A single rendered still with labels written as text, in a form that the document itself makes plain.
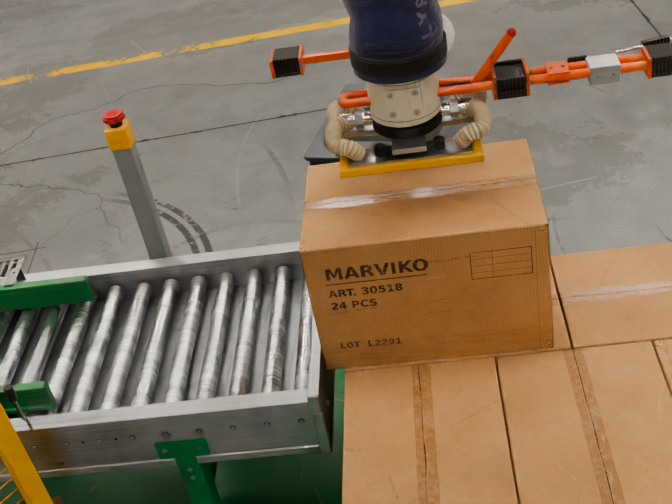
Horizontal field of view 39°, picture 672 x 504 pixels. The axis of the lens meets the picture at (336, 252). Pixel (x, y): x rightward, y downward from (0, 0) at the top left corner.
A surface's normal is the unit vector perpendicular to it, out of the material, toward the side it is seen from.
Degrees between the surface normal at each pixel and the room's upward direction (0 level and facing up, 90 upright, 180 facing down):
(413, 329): 90
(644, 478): 0
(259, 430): 90
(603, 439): 0
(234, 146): 0
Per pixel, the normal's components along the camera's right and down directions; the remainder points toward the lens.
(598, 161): -0.16, -0.80
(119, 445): -0.02, 0.60
